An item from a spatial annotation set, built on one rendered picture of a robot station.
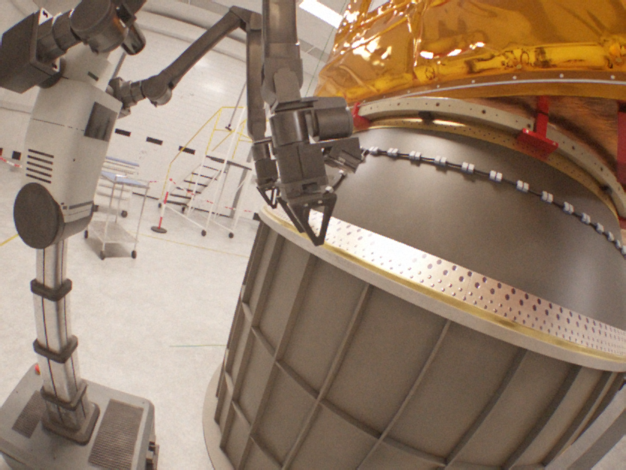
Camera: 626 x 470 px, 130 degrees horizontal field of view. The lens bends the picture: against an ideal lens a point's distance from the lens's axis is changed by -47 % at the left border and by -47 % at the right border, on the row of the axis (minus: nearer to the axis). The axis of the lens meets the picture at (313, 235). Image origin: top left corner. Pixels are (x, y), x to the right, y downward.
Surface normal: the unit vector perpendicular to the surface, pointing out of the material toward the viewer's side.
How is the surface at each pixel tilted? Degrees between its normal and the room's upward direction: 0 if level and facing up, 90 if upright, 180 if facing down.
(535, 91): 90
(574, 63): 126
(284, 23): 86
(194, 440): 0
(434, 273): 43
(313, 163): 90
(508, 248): 62
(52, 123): 90
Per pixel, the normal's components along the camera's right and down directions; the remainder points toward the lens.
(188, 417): 0.31, -0.94
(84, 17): 0.28, 0.21
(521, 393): -0.29, 0.03
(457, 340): -0.48, -0.04
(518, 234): -0.21, -0.45
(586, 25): -0.91, -0.17
